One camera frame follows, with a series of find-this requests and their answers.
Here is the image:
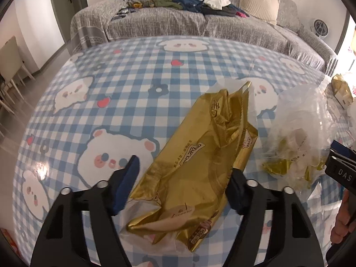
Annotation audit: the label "gold foil packet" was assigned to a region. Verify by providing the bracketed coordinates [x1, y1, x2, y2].
[330, 74, 354, 109]

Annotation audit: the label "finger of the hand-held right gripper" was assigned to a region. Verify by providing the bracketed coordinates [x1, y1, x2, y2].
[330, 140, 356, 159]

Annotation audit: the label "beige chair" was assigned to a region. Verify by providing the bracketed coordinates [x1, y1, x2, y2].
[0, 37, 35, 89]

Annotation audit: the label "clear plastic bag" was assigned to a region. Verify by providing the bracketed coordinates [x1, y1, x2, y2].
[260, 85, 341, 201]

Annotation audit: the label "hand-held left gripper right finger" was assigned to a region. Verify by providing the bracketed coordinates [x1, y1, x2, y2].
[222, 167, 324, 267]

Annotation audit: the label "grey covered sofa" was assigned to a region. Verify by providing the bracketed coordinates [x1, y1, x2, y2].
[69, 0, 338, 77]

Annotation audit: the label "beige pillow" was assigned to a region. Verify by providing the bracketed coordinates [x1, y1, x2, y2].
[239, 0, 281, 25]

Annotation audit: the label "large gold foil wrapper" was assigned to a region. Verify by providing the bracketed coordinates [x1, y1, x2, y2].
[126, 81, 259, 253]

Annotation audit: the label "dark clothes pile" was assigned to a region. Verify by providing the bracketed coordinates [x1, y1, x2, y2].
[200, 4, 245, 18]

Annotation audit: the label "white garment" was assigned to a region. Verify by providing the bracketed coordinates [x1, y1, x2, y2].
[203, 0, 231, 9]

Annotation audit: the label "small gold wrapper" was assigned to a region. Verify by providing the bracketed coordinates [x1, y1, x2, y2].
[261, 142, 295, 176]

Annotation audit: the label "green garment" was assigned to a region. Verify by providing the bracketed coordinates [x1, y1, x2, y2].
[142, 0, 184, 9]

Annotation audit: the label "white round fan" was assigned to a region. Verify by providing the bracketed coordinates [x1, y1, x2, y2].
[310, 18, 330, 38]

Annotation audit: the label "red printed object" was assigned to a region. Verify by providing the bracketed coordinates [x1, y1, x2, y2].
[0, 227, 20, 256]

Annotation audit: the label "person's right hand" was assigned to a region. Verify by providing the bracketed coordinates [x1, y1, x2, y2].
[331, 192, 356, 245]

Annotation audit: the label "blue checked printed tablecloth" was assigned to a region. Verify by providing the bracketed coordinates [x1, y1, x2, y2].
[11, 36, 356, 267]

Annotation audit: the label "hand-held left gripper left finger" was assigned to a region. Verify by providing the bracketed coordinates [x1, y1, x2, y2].
[30, 155, 140, 267]

